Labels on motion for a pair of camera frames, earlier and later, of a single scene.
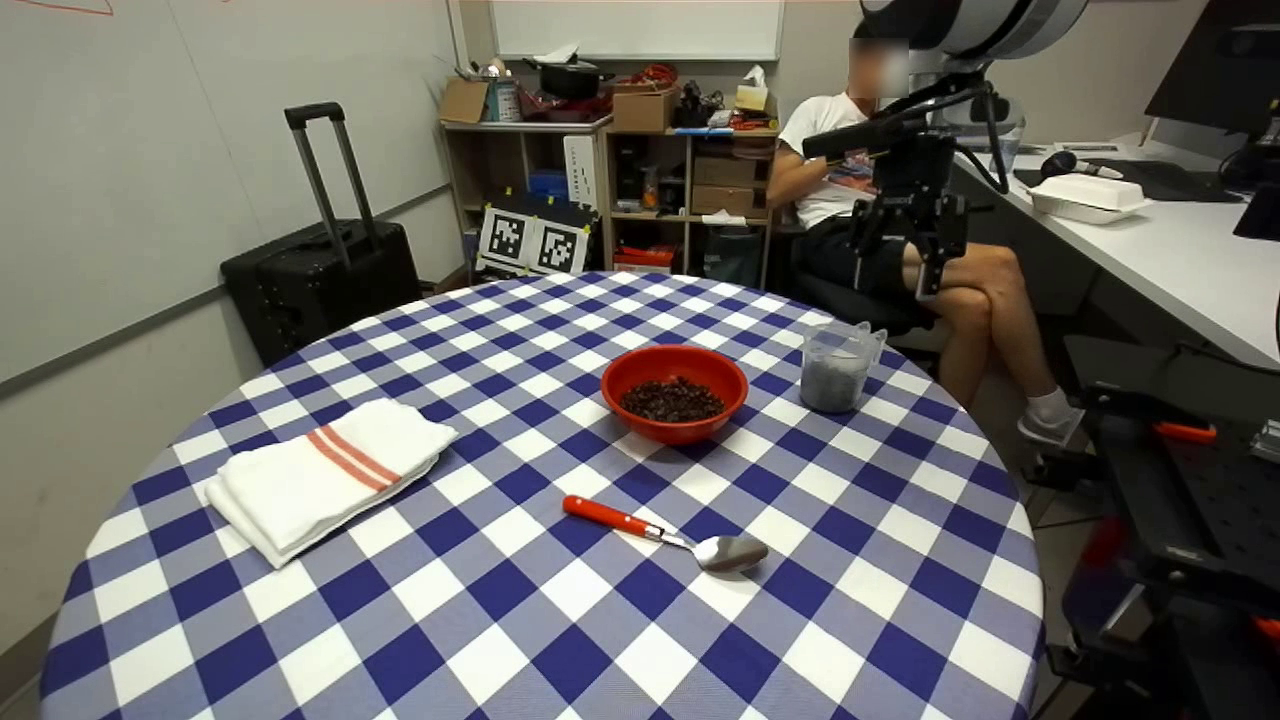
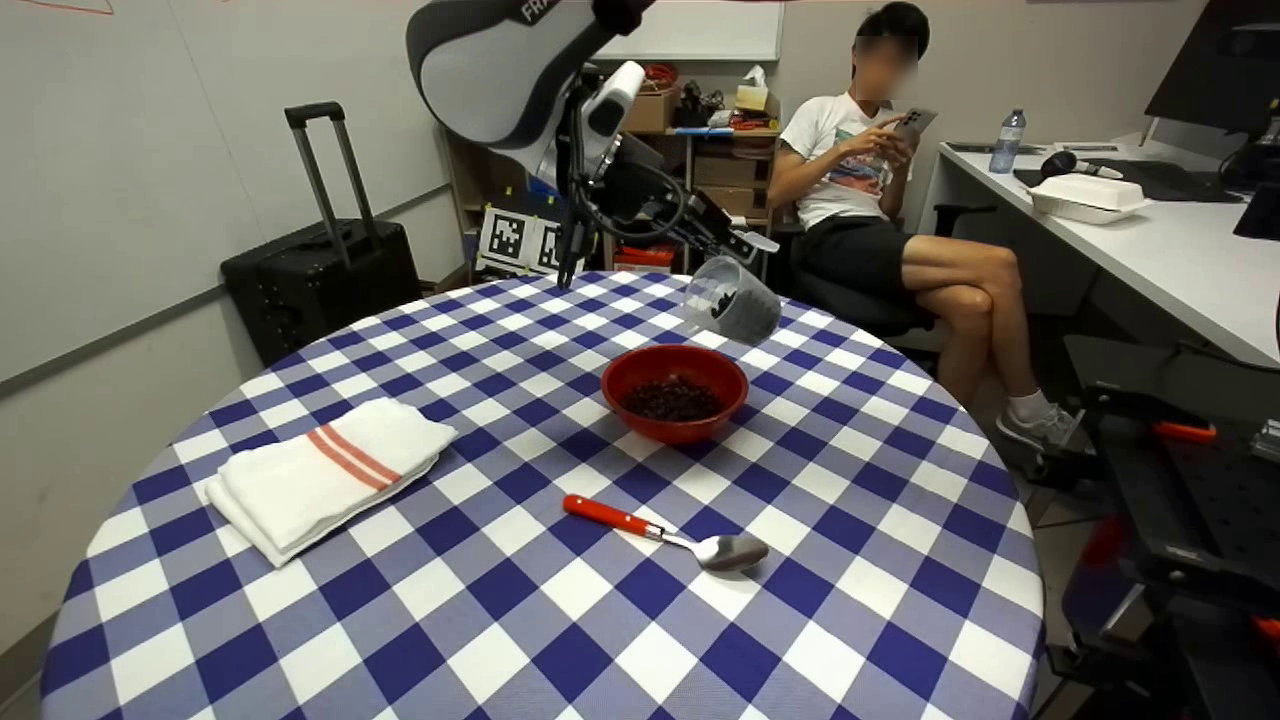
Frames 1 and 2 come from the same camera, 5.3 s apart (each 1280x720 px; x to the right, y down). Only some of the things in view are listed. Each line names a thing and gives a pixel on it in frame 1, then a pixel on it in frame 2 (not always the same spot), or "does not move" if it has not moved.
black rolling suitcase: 317,283 does not move
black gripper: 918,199 -> 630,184
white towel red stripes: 272,496 does not move
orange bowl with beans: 673,394 does not move
